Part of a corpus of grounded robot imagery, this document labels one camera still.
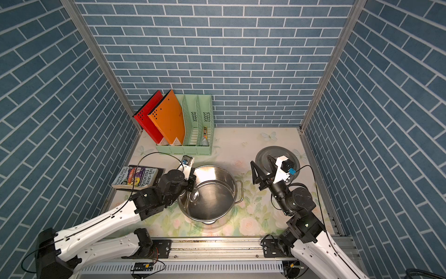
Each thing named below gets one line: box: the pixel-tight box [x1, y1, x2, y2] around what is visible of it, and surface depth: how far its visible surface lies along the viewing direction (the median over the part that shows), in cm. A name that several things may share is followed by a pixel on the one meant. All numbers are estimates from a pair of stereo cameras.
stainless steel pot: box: [177, 165, 244, 225], surface depth 89 cm
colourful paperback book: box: [111, 165, 166, 191], surface depth 93 cm
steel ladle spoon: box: [186, 187, 200, 203], surface depth 87 cm
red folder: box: [132, 90, 164, 144], surface depth 91 cm
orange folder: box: [147, 89, 186, 146], surface depth 96 cm
